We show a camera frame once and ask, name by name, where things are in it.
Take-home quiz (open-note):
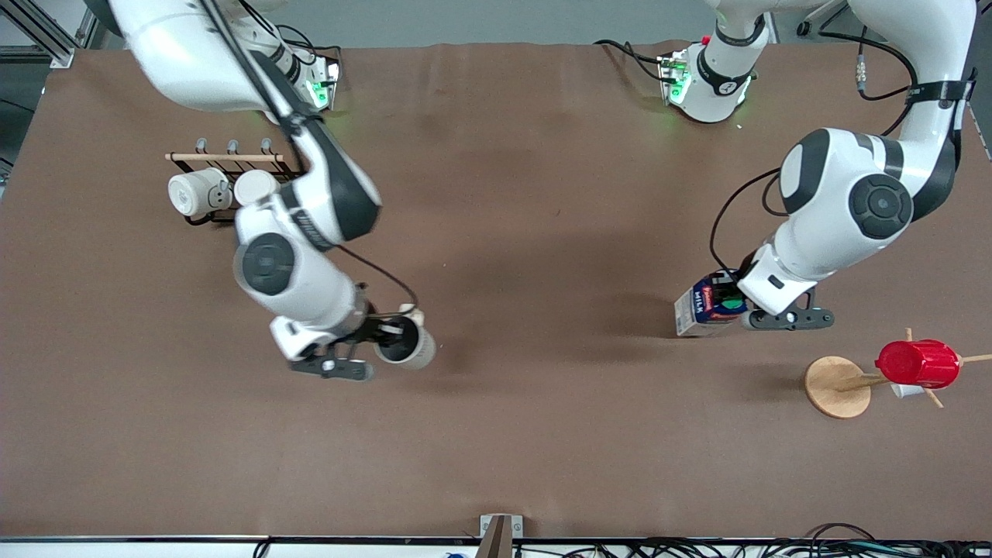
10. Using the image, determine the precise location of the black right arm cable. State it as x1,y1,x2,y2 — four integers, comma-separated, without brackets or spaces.
198,0,421,312

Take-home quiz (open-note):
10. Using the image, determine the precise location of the black wire mug rack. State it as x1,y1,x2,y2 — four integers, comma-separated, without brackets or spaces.
165,138,307,227

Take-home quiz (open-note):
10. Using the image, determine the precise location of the wooden mug tree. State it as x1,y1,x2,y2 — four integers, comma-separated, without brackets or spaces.
804,328,992,420

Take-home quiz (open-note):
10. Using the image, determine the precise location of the black cable bundle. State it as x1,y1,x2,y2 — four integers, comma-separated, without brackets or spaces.
515,522,992,558

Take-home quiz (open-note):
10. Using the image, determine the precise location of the white mug with face print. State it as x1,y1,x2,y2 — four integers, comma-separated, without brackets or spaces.
167,167,234,220

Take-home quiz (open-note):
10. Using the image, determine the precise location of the aluminium frame profile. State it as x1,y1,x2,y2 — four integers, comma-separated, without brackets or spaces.
0,0,88,69

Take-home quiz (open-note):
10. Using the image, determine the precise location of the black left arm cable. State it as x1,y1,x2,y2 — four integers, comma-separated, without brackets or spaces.
815,28,921,139

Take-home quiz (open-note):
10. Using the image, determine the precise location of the plain white mug, black handle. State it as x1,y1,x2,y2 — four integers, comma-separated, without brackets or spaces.
234,170,282,207

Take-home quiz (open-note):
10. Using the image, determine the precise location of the black left base cable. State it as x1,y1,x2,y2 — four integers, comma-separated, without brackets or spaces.
593,38,669,84

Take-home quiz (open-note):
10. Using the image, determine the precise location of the black right base cable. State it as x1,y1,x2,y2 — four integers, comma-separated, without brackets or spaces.
273,23,343,64

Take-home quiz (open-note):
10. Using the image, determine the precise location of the blue and white milk carton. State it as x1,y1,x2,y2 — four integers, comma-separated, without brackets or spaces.
673,269,751,338

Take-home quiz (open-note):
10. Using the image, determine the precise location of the white mug with grey interior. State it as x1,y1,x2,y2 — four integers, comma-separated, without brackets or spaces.
374,305,436,370

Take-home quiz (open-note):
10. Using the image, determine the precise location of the red plastic cup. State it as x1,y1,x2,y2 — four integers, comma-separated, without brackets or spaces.
875,339,963,391

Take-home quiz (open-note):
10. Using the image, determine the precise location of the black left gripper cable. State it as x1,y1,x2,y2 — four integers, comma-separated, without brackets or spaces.
708,166,785,274

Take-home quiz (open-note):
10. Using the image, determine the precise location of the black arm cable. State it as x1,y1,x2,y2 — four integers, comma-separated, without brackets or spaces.
815,28,921,139
198,0,421,312

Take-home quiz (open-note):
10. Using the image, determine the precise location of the wooden rack bar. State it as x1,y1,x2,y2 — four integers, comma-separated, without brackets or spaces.
165,152,284,164

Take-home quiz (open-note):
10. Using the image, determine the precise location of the black base cable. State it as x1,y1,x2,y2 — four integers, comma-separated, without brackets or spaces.
593,38,669,84
273,23,343,64

